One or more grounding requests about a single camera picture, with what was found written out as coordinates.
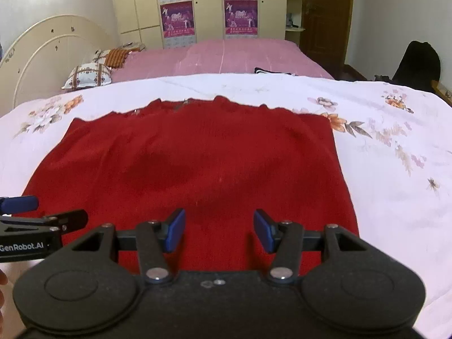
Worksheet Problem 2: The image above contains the red sequined sweater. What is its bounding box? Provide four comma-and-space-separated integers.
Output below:
22, 95, 360, 276

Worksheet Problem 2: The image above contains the black and white cloth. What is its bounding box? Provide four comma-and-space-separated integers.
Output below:
254, 67, 296, 77

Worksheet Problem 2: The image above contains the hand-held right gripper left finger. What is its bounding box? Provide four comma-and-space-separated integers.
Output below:
72, 208, 186, 284

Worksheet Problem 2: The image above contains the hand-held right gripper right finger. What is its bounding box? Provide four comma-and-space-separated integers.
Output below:
253, 209, 368, 284

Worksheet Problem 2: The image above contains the large checked pillow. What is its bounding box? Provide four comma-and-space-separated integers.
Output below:
62, 62, 113, 90

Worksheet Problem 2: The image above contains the cream round headboard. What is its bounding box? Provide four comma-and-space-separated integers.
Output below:
0, 15, 115, 117

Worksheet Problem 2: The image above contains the orange striped pillow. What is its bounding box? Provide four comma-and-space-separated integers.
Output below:
106, 47, 134, 69

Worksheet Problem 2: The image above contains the cream shelf unit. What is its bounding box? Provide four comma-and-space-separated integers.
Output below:
285, 0, 306, 46

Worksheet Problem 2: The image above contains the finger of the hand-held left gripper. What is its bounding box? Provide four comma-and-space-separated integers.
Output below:
0, 209, 89, 235
0, 195, 39, 216

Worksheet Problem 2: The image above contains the cream wardrobe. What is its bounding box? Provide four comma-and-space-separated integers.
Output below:
109, 0, 288, 50

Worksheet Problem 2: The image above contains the pink bed sheet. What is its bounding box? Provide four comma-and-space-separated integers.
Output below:
109, 39, 334, 82

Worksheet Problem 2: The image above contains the white floral blanket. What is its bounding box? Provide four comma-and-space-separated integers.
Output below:
0, 72, 452, 339

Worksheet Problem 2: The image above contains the brown wooden door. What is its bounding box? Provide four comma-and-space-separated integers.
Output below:
300, 0, 355, 75

